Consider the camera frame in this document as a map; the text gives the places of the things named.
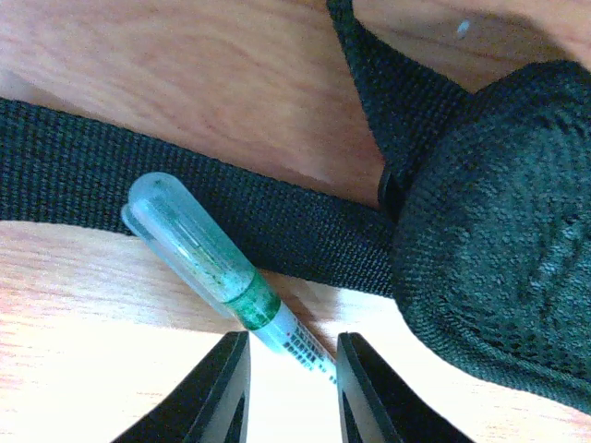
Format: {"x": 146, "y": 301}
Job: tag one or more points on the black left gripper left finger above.
{"x": 209, "y": 405}

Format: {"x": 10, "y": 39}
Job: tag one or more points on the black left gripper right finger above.
{"x": 375, "y": 403}

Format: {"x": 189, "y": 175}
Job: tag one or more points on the silver pen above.
{"x": 170, "y": 221}

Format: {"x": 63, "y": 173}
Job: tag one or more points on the black student backpack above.
{"x": 482, "y": 235}

